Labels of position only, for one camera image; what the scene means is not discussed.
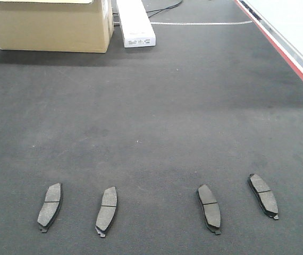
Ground brake pad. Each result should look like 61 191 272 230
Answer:
95 186 118 238
248 174 279 220
197 184 221 235
37 183 63 233

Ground dark conveyor belt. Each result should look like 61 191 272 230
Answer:
0 1 303 254

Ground long white box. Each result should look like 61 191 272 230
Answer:
116 0 156 48

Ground cardboard box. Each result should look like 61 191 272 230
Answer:
0 1 114 53

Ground white side panel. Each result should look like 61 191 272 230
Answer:
245 1 303 74

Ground red conveyor frame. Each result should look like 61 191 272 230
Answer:
0 0 303 103

